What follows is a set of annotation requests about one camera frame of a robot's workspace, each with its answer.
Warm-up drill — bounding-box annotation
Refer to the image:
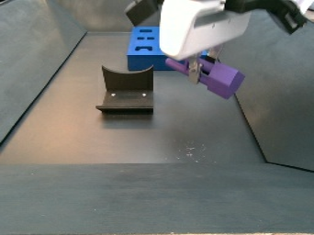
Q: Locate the black curved fixture stand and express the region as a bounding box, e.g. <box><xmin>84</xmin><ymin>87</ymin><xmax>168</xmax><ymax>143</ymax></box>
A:
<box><xmin>96</xmin><ymin>66</ymin><xmax>153</xmax><ymax>113</ymax></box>

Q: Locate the blue foam shape-cutout block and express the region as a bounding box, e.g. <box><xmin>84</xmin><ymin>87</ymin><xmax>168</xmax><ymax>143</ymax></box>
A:
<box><xmin>126</xmin><ymin>27</ymin><xmax>172</xmax><ymax>71</ymax></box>

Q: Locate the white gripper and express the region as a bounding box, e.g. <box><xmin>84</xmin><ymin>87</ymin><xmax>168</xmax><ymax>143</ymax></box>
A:
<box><xmin>158</xmin><ymin>0</ymin><xmax>249</xmax><ymax>84</ymax></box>

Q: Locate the purple three prong object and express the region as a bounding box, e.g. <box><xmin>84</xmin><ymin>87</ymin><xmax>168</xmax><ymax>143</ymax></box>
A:
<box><xmin>165</xmin><ymin>58</ymin><xmax>244</xmax><ymax>99</ymax></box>

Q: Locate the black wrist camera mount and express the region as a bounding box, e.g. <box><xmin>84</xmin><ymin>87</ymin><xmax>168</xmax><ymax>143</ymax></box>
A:
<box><xmin>125</xmin><ymin>0</ymin><xmax>164</xmax><ymax>26</ymax></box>

